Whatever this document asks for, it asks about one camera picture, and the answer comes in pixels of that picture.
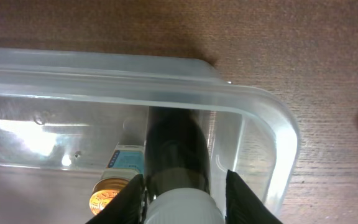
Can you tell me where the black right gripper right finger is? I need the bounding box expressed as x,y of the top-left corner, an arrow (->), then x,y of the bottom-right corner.
226,170 -> 282,224

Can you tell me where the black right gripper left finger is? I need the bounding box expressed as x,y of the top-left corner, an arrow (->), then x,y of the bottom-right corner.
86,174 -> 145,224

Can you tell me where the clear plastic container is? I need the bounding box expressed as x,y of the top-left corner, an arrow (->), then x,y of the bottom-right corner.
0,48 -> 300,223

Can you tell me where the dark bottle with white cap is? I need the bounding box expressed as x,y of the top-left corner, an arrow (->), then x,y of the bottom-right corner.
144,107 -> 224,224

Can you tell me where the small jar with gold lid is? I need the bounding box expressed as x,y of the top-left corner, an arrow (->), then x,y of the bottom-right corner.
89,144 -> 145,215

